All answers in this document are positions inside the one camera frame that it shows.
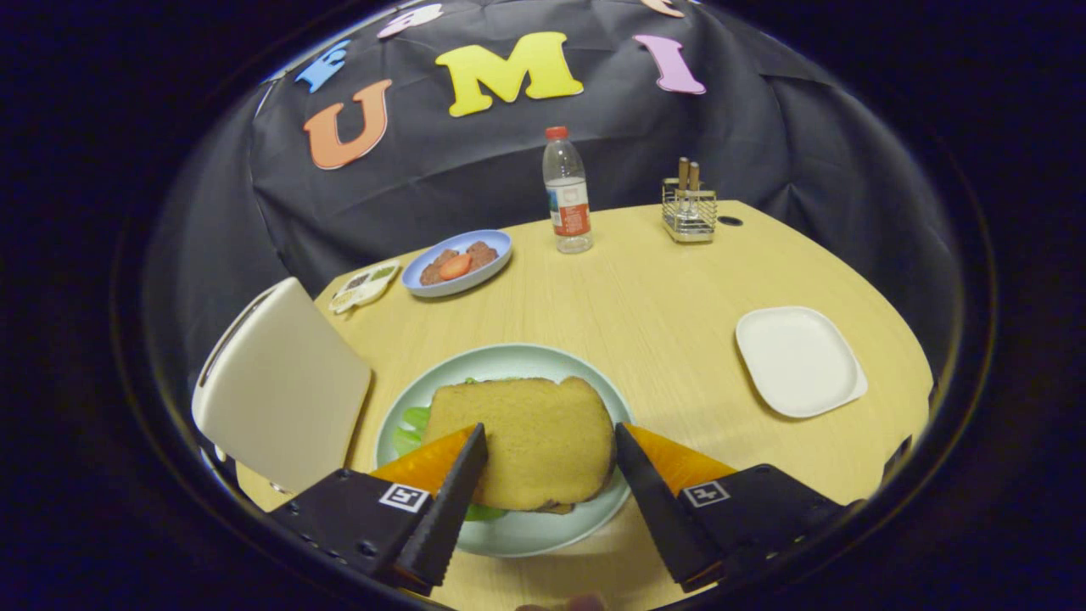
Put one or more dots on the white square plate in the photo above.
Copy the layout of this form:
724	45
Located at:
797	361

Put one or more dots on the clear red-capped water bottle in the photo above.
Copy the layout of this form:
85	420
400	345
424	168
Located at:
567	195

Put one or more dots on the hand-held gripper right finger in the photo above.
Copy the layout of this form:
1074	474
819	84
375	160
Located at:
662	518

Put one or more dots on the green lettuce leaf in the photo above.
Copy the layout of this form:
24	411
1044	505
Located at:
411	424

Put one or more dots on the red tomato slice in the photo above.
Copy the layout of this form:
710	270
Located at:
455	266

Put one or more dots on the bread slice under ham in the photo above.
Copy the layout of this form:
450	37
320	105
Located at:
556	508

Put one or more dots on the white toaster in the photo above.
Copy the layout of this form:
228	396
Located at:
280	382

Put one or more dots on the white divided condiment tray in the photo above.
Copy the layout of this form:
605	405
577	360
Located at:
361	293

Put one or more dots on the blue round plate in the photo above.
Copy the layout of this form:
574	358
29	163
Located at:
462	287

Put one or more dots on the brown meat patty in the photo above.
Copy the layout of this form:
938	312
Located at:
484	253
433	271

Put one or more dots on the brown toasted bread slice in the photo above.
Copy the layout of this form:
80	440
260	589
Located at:
526	441

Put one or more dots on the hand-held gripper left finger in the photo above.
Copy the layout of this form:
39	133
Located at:
450	509

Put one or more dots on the black backdrop cloth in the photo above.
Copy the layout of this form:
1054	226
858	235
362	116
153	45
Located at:
764	127

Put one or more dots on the pale green round plate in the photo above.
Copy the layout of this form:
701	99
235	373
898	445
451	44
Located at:
509	361

